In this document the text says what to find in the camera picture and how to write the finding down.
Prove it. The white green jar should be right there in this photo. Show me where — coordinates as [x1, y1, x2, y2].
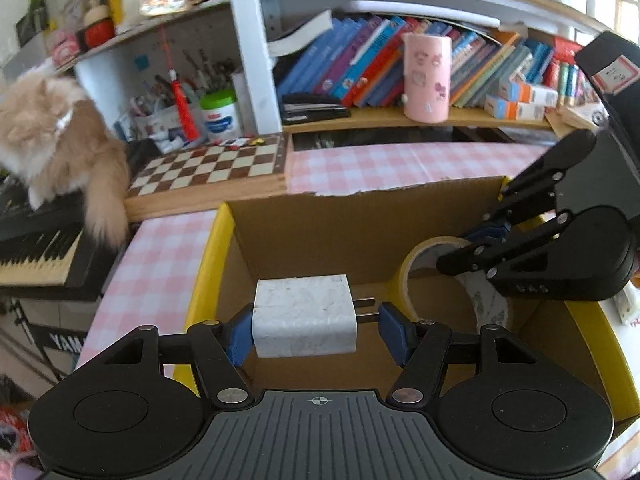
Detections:
[200, 88, 242, 144]

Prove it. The pink cylinder cup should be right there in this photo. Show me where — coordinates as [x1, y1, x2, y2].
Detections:
[402, 32, 452, 125]

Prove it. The orange white box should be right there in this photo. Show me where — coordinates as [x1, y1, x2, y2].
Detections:
[498, 79, 559, 108]
[484, 96, 546, 122]

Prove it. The black stapler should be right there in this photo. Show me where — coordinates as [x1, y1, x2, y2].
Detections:
[280, 93, 350, 126]

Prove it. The orange white box upper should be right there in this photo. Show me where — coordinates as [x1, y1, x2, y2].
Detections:
[498, 79, 559, 108]

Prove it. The white power adapter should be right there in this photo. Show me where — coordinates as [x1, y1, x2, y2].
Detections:
[250, 274, 375, 359]

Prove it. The orange white box lower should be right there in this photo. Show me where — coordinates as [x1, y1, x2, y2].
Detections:
[484, 96, 546, 122]

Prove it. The fluffy orange cat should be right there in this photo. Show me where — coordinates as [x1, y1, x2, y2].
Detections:
[1, 67, 130, 249]

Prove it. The black keyboard piano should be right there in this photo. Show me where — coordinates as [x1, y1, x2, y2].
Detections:
[1, 177, 116, 301]

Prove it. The pink checkered tablecloth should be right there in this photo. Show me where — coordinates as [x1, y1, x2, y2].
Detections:
[78, 142, 544, 364]

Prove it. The yellow tape roll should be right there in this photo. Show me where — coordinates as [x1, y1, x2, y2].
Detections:
[385, 236, 513, 333]

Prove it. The row of books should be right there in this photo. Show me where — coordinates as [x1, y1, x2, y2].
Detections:
[274, 14, 554, 108]

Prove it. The wooden chessboard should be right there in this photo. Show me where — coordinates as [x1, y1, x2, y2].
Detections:
[125, 134, 292, 222]

